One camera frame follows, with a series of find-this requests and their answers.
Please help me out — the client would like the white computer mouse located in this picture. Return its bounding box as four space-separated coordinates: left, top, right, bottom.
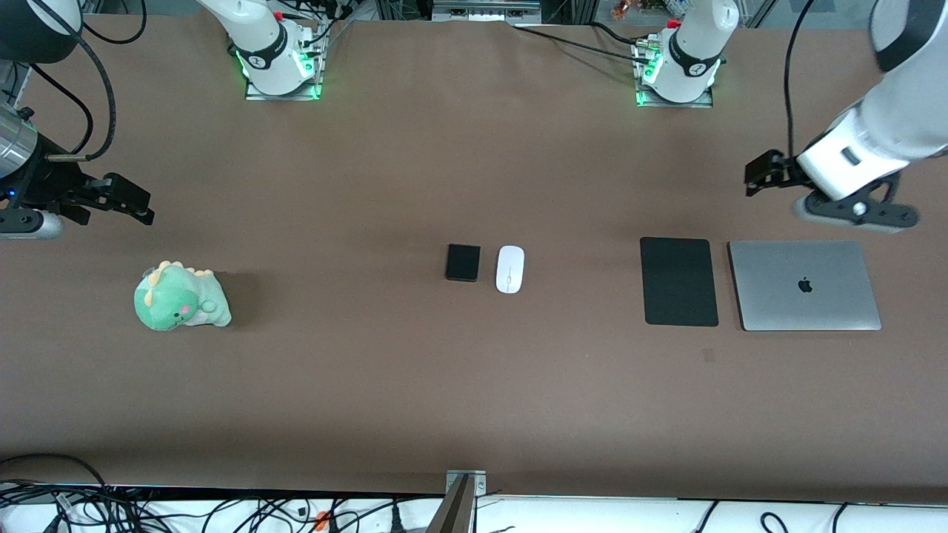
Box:
495 245 526 295

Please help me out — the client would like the black smartphone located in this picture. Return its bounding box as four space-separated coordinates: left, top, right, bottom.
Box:
445 244 481 283

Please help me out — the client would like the black mouse pad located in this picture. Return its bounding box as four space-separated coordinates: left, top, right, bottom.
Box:
639 237 720 327

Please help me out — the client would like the green dinosaur plush toy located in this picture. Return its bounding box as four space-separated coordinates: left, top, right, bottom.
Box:
133 260 233 332

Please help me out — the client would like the silver apple laptop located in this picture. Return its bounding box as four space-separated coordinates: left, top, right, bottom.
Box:
727 240 883 332

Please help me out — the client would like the dark metal bar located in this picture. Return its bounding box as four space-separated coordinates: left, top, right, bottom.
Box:
425 474 476 533

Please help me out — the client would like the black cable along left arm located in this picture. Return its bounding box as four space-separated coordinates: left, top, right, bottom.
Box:
784 0 817 161

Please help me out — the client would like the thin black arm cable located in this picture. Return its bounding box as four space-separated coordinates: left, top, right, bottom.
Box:
28 63 95 158

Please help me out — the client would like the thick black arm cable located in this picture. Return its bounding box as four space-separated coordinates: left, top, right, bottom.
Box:
26 0 118 161

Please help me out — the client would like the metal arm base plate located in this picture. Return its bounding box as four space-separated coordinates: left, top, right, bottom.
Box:
244 21 327 102
631 37 715 109

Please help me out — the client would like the black looped cable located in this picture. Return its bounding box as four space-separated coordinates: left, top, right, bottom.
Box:
80 0 148 45

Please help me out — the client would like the black cable on table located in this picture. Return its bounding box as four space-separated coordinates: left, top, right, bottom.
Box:
511 25 652 66
590 21 652 47

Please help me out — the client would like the black arched cable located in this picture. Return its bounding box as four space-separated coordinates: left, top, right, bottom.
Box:
0 452 113 491

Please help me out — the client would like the silver aluminium frame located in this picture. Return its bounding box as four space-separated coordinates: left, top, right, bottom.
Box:
374 0 602 24

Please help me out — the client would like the white cable tray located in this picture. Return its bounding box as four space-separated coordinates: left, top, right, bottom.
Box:
0 485 948 533

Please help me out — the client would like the metal table edge bracket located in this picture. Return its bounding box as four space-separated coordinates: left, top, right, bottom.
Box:
446 469 488 497

